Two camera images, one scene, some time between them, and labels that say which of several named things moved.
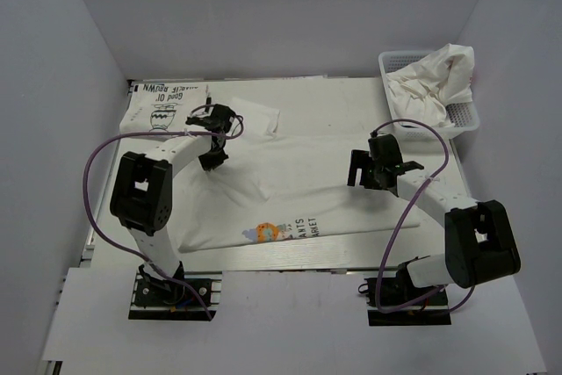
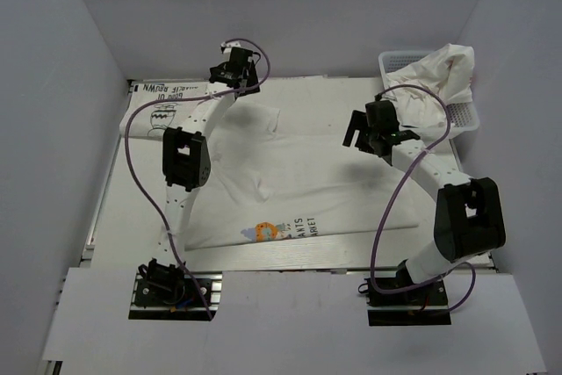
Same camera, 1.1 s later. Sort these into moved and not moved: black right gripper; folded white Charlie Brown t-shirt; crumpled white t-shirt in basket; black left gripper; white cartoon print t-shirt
Moved: black left gripper; black right gripper
Not moved: white cartoon print t-shirt; crumpled white t-shirt in basket; folded white Charlie Brown t-shirt
